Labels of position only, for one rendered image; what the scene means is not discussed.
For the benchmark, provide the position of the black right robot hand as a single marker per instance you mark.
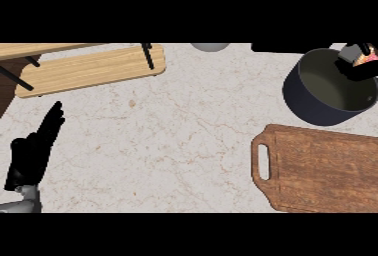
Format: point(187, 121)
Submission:
point(362, 71)

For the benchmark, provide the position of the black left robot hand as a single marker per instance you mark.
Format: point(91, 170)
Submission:
point(30, 156)

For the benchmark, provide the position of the pink frosted cupcake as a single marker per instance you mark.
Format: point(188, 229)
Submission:
point(367, 59)

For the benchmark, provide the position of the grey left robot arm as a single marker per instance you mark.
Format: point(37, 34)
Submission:
point(24, 203)

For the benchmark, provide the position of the dark grey pot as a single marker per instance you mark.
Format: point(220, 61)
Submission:
point(315, 100)

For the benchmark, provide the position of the brown wooden cutting board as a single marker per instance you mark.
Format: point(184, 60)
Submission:
point(325, 170)

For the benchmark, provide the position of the dark brown wooden panel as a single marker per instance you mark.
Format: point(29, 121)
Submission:
point(8, 86)

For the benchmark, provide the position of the black metal rack strut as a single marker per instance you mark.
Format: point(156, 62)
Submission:
point(17, 80)
point(33, 61)
point(148, 56)

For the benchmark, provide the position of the grey round object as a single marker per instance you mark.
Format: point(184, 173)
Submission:
point(210, 46)

